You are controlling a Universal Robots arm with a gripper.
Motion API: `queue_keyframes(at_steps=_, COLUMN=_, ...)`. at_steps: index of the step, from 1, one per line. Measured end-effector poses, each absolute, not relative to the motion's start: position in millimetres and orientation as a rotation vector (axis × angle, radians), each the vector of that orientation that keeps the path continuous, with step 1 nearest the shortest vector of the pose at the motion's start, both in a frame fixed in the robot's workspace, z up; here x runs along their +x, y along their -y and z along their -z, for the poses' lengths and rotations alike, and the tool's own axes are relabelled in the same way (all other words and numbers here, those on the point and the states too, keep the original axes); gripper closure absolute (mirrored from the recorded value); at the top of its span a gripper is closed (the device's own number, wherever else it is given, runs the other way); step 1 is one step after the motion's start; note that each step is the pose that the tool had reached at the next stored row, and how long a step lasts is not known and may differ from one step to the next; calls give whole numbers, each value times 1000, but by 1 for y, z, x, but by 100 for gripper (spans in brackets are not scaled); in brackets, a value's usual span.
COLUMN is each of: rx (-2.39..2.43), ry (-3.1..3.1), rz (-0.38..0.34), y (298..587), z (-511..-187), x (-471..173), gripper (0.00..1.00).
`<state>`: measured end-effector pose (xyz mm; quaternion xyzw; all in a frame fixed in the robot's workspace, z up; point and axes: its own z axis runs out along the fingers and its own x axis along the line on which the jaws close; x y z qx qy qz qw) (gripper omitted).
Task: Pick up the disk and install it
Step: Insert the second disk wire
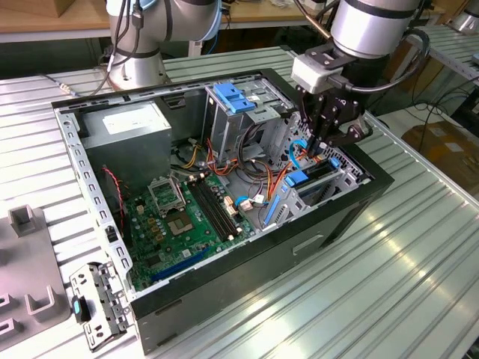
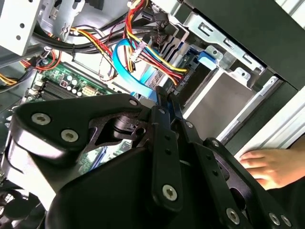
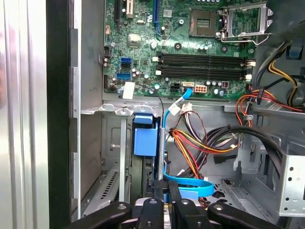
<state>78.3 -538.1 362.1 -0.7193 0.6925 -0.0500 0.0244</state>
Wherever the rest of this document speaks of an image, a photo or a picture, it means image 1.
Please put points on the metal slot retainer bracket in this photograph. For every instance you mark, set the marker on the metal slot retainer bracket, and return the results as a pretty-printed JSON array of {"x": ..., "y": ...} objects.
[{"x": 108, "y": 299}]

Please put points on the grey power supply unit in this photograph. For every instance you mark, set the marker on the grey power supply unit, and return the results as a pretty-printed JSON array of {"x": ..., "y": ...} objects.
[{"x": 127, "y": 157}]

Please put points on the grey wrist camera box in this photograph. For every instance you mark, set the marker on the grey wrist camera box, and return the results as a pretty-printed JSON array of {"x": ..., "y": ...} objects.
[{"x": 314, "y": 76}]

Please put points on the black RAM slot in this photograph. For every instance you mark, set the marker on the black RAM slot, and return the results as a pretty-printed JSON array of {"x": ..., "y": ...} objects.
[
  {"x": 211, "y": 210},
  {"x": 207, "y": 212},
  {"x": 216, "y": 208},
  {"x": 221, "y": 206}
]

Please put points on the large taped cardboard box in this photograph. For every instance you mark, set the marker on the large taped cardboard box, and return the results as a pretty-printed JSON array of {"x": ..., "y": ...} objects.
[{"x": 441, "y": 149}]

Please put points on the green motherboard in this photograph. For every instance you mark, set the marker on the green motherboard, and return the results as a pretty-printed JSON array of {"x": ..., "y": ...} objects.
[{"x": 187, "y": 247}]

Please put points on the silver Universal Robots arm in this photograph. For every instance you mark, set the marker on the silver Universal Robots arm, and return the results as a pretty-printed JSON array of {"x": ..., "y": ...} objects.
[{"x": 370, "y": 30}]

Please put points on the wooden workbench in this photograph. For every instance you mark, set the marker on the wooden workbench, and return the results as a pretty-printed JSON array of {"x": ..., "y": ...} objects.
[{"x": 37, "y": 18}]

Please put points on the copper coloured tube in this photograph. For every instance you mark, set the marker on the copper coloured tube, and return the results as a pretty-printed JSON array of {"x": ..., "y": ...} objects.
[{"x": 318, "y": 24}]

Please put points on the black latch with blue tab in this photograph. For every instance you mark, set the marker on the black latch with blue tab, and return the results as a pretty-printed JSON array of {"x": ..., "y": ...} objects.
[{"x": 76, "y": 308}]

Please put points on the empty blue drive carrier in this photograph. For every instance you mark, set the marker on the empty blue drive carrier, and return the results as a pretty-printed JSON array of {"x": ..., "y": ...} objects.
[{"x": 232, "y": 99}]

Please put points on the blue expansion slot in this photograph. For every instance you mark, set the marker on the blue expansion slot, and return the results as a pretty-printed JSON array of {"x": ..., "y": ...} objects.
[{"x": 179, "y": 264}]

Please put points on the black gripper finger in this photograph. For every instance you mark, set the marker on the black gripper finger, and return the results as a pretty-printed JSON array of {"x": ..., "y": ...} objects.
[
  {"x": 351, "y": 132},
  {"x": 316, "y": 112}
]

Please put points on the hard disk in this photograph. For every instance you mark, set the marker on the hard disk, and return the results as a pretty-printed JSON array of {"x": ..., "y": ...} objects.
[{"x": 295, "y": 178}]

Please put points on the CPU socket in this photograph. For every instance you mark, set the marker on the CPU socket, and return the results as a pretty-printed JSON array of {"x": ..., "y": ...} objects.
[{"x": 179, "y": 224}]

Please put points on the grey parts rack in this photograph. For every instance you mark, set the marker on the grey parts rack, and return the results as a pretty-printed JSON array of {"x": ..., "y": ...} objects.
[{"x": 33, "y": 261}]

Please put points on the grey metal drive cage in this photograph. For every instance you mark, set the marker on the grey metal drive cage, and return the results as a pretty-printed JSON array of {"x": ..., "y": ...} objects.
[{"x": 224, "y": 127}]

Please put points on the black open PC case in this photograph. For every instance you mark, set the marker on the black open PC case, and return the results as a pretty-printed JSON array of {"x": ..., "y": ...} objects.
[{"x": 243, "y": 284}]

